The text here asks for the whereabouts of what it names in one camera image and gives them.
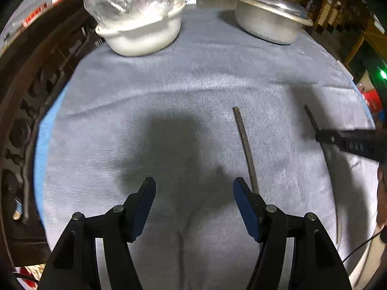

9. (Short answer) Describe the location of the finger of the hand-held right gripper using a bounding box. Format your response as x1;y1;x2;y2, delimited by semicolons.
315;128;387;163

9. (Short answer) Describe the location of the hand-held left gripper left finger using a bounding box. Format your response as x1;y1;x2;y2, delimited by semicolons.
38;177;157;290

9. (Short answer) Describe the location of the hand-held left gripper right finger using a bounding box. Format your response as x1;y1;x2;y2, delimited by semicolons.
233;177;353;290

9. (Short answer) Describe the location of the dark wooden chopstick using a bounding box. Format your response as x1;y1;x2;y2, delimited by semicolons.
232;106;261;195
303;104;345;246

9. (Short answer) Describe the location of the person's right hand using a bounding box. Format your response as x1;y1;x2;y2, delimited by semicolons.
377;163;387;244

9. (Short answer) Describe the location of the red packet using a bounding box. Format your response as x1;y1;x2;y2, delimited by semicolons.
361;89;382;113

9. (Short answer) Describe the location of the wooden chair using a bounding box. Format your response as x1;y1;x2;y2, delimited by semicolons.
311;0;368;64

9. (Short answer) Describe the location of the grey tablecloth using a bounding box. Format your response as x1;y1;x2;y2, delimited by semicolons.
33;7;378;290

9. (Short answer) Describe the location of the blue undercloth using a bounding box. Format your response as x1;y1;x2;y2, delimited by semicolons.
33;87;68;227

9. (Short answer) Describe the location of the metal pot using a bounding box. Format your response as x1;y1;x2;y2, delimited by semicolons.
234;0;304;45

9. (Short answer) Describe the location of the aluminium pot with lid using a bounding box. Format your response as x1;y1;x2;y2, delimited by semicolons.
227;0;314;27

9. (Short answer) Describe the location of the white bowl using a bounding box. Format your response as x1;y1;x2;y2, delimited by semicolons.
95;0;186;57

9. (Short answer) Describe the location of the clear plastic bag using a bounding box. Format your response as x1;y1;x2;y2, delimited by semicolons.
83;0;179;30

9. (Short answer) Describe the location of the red box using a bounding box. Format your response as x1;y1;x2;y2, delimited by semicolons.
22;3;48;27

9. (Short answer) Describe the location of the black cable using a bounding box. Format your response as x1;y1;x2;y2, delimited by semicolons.
341;228;384;264

